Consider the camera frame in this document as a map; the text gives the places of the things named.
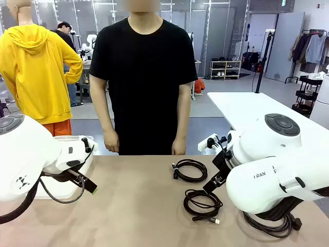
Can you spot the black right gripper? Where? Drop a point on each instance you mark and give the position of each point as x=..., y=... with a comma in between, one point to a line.
x=223, y=164

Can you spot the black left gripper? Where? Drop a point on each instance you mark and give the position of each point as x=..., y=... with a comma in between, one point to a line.
x=61, y=177

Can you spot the person right forearm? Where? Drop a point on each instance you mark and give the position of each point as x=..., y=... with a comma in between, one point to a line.
x=106, y=115

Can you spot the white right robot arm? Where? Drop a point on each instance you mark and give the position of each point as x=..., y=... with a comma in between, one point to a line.
x=270, y=164

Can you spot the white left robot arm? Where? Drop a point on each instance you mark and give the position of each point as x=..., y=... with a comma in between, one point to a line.
x=23, y=154

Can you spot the person left forearm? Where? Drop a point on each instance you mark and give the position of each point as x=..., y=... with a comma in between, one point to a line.
x=183, y=123

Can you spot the person right hand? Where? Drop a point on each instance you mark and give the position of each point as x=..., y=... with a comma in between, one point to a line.
x=111, y=141

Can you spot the person left hand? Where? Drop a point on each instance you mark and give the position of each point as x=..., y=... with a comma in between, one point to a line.
x=179, y=146

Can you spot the clear plastic storage container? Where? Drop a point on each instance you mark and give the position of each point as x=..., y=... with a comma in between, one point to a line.
x=77, y=139

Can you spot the orange pants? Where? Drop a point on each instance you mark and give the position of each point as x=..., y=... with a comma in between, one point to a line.
x=60, y=128

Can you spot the white table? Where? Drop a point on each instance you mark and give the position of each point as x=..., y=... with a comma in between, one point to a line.
x=244, y=105

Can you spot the grey step stool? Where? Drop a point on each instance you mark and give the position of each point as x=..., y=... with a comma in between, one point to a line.
x=86, y=92

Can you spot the orange bag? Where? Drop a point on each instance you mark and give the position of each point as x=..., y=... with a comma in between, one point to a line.
x=199, y=86

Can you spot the person in black t-shirt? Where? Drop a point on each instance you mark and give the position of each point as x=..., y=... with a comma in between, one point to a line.
x=144, y=85

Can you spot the black floor mat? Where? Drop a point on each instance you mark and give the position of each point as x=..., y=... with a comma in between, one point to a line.
x=242, y=75

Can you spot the folding chair with dark cloth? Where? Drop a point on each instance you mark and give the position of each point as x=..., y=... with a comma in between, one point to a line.
x=2, y=109

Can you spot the wooden shoe rack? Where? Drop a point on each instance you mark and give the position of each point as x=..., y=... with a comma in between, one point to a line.
x=226, y=69

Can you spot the yellow hoodie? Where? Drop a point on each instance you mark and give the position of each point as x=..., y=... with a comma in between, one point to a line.
x=38, y=77

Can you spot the black luggage bags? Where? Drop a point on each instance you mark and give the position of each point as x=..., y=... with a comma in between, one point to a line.
x=250, y=60

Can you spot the black utility cart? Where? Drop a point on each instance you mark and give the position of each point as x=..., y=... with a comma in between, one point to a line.
x=307, y=95

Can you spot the white cylinder appliance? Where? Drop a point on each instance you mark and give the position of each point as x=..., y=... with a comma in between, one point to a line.
x=322, y=103

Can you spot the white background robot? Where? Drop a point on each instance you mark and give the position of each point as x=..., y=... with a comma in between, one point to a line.
x=90, y=41

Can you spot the background person in black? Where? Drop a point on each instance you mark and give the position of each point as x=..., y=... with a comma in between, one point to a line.
x=65, y=33

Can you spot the grey partition panel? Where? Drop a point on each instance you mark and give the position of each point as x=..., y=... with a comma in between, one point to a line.
x=285, y=46

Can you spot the beige coat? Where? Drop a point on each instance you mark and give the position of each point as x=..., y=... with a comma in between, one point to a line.
x=294, y=49

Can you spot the navy jacket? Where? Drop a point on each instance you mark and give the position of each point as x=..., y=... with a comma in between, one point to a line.
x=300, y=49

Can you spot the light grey vest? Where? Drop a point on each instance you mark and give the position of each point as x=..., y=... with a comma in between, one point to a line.
x=315, y=49

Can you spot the black clothes rack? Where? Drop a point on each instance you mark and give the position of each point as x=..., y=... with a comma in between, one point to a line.
x=326, y=46

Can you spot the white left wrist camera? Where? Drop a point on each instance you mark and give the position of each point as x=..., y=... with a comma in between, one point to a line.
x=93, y=148

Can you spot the black camera pole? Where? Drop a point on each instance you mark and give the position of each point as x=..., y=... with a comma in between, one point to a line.
x=263, y=61

